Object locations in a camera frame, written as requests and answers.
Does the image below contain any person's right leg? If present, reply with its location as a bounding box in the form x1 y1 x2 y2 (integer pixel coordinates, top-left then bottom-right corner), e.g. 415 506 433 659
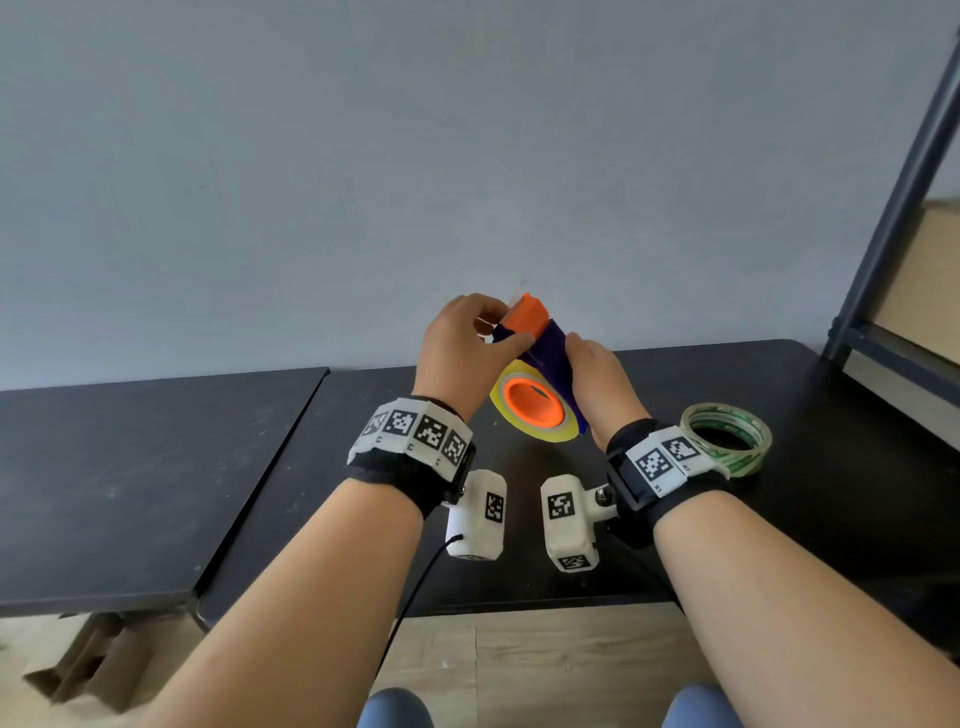
659 682 744 728

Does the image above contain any person's left forearm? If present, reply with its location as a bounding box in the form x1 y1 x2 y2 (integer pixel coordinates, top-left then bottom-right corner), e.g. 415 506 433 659
138 478 425 728

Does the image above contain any left wristband with markers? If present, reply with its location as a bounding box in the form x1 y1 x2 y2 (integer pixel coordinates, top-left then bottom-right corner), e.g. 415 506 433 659
344 395 478 519

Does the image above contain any green printed tape roll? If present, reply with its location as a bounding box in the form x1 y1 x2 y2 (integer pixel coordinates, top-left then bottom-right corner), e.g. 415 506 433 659
680 402 774 479

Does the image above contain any orange and blue tape dispenser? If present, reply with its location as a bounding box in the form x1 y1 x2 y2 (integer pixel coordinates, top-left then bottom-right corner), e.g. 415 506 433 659
491 292 592 436

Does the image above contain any person's right forearm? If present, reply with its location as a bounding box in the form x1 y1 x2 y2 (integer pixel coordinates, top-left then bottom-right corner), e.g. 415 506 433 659
652 491 960 728

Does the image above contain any wristband with markers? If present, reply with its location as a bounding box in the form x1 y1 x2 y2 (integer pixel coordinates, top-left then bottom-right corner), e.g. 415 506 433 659
603 418 733 549
344 395 478 519

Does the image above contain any person's right hand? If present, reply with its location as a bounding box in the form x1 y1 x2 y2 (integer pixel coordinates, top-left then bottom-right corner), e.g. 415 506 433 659
563 332 652 453

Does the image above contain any brown cardboard piece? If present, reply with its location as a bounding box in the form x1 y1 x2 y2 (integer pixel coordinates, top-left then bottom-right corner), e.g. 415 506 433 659
22 611 159 714

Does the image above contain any yellow tape roll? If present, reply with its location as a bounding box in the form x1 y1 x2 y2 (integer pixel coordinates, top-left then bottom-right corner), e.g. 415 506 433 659
489 359 583 444

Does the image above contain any black left camera cable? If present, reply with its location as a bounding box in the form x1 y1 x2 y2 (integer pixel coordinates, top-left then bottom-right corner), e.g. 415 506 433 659
374 533 465 676

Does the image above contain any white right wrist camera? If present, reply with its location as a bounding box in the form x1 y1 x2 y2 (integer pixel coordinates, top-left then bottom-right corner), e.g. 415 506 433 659
540 474 620 573

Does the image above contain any cardboard box on shelf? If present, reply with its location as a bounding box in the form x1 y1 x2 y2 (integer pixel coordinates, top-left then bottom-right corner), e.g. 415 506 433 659
869 198 960 346

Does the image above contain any person's leg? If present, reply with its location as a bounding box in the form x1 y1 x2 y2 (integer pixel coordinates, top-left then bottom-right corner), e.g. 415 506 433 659
356 687 436 728
659 682 744 728

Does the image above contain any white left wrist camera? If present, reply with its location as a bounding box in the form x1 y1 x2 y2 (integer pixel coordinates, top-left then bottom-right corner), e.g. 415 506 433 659
442 469 509 562

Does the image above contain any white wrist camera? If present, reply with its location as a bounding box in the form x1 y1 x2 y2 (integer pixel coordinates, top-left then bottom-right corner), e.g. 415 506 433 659
540 474 620 573
442 469 509 562

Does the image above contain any person's left leg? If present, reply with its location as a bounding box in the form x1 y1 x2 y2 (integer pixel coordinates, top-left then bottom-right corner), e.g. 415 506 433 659
356 687 436 728

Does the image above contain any black metal shelf frame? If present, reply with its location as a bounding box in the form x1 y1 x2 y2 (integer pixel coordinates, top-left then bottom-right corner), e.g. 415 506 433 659
821 29 960 410

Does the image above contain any person's left hand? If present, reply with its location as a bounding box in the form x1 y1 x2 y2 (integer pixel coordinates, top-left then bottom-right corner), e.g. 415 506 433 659
412 293 538 423

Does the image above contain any right wristband with markers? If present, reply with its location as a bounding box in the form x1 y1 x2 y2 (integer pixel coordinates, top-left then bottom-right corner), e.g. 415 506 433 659
603 418 733 549

